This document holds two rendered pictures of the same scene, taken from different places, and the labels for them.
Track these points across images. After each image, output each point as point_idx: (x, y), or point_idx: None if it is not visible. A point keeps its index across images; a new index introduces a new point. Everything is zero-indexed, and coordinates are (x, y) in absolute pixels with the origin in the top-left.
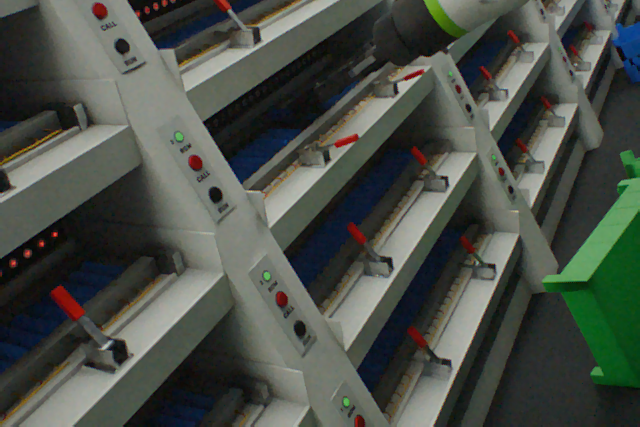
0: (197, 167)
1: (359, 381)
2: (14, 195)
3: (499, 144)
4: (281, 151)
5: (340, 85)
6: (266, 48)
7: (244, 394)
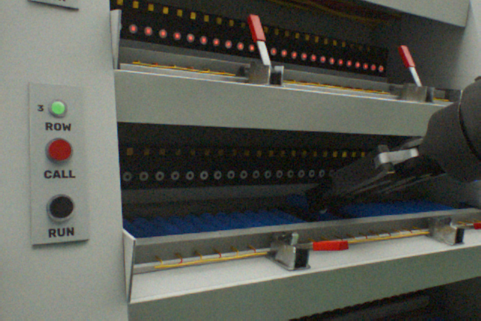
0: (54, 156)
1: None
2: None
3: None
4: (253, 228)
5: (361, 176)
6: (282, 94)
7: None
